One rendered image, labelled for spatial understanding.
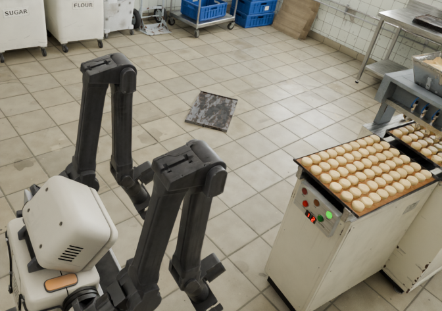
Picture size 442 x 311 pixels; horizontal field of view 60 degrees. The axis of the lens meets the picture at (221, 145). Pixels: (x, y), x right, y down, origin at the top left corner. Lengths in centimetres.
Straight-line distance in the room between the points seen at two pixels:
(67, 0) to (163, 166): 386
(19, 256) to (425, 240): 201
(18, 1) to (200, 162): 374
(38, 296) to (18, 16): 361
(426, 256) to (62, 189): 200
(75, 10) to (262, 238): 311
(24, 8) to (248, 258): 317
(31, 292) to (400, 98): 201
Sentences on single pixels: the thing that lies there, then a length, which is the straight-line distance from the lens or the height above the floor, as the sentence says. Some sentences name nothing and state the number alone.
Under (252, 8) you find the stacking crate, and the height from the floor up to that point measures 30.
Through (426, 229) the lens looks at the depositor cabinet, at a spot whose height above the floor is 54.
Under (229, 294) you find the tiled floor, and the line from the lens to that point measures 237.
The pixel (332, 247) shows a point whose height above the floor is 65.
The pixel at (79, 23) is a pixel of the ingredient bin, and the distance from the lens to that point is 464.
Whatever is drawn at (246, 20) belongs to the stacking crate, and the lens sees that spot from 609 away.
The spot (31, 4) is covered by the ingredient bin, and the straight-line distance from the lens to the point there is 440.
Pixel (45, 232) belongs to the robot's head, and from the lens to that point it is 101.
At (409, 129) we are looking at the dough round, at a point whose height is 92.
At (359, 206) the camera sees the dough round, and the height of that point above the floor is 92.
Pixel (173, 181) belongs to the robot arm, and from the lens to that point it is 72.
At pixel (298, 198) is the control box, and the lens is 189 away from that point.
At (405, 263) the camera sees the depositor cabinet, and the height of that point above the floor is 25.
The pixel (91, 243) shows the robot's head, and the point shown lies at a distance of 99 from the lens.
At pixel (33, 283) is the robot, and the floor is 111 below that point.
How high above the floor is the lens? 196
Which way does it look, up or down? 36 degrees down
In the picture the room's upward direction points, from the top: 11 degrees clockwise
